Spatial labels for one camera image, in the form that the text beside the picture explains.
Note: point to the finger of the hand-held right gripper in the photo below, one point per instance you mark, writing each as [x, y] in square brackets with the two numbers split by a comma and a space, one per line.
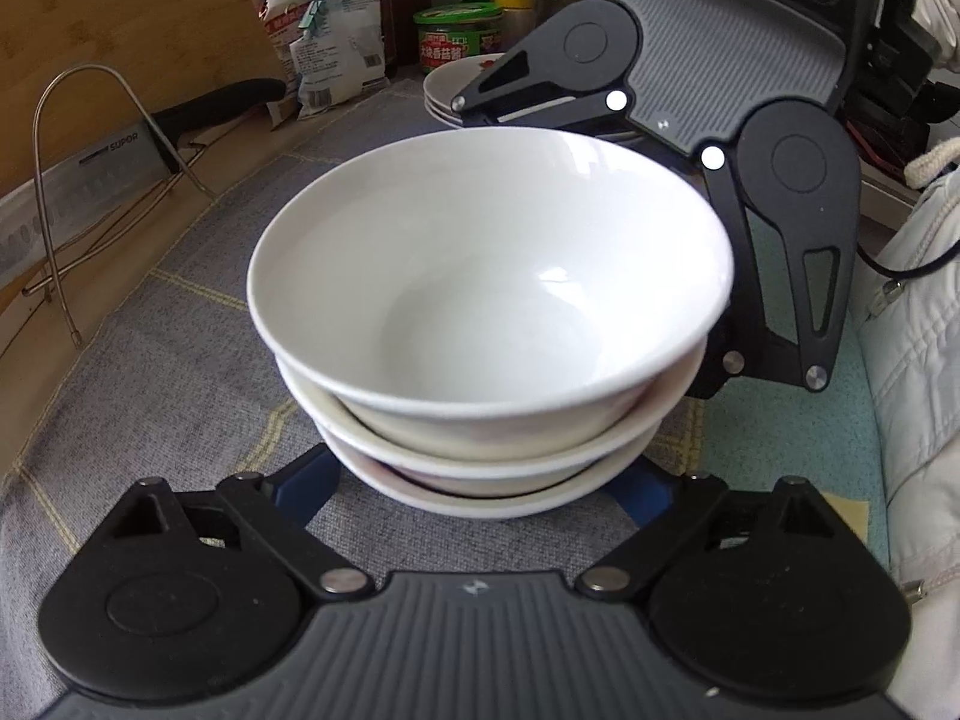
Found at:
[729, 195]
[480, 94]

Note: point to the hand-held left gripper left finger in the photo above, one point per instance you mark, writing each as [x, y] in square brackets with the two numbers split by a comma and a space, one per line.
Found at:
[304, 487]

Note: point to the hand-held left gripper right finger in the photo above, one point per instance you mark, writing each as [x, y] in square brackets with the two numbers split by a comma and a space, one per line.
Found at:
[645, 495]

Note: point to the white bowl pink flower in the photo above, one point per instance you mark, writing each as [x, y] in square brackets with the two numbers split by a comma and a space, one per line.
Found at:
[450, 277]
[487, 502]
[450, 465]

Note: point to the sauce jar wide green lid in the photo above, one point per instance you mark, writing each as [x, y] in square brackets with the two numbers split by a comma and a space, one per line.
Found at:
[457, 45]

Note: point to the yellow-lidded jar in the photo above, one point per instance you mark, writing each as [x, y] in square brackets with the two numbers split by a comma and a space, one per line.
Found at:
[514, 15]

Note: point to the white green seasoning bag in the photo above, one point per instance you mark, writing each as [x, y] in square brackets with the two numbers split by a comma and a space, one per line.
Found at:
[345, 52]

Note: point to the grey checked table cloth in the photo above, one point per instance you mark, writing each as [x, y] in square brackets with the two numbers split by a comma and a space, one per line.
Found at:
[187, 330]

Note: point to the white red seasoning bag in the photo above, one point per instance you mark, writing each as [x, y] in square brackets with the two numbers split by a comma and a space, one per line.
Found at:
[277, 22]

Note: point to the person's white quilted jacket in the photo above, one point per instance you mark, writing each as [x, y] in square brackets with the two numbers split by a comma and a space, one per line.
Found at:
[922, 360]

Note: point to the bamboo cutting board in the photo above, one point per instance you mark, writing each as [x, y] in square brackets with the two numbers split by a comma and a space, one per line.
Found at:
[112, 15]

